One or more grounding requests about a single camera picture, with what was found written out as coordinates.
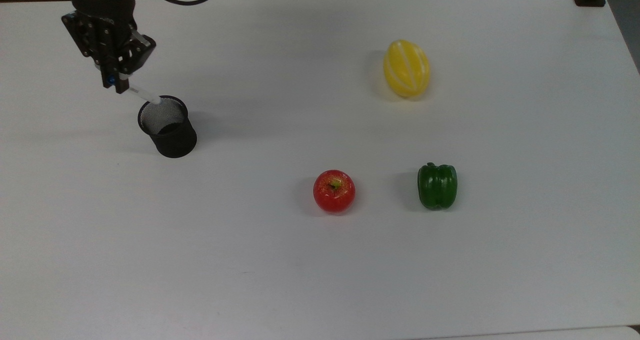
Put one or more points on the yellow striped melon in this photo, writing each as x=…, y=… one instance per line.
x=406, y=68

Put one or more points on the red apple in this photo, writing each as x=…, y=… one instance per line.
x=334, y=192

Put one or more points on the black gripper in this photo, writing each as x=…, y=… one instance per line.
x=107, y=39

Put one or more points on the black mesh pen holder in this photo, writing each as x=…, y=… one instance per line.
x=175, y=142

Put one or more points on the white marker pen blue cap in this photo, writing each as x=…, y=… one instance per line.
x=144, y=94

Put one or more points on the green bell pepper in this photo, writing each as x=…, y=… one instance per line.
x=437, y=186

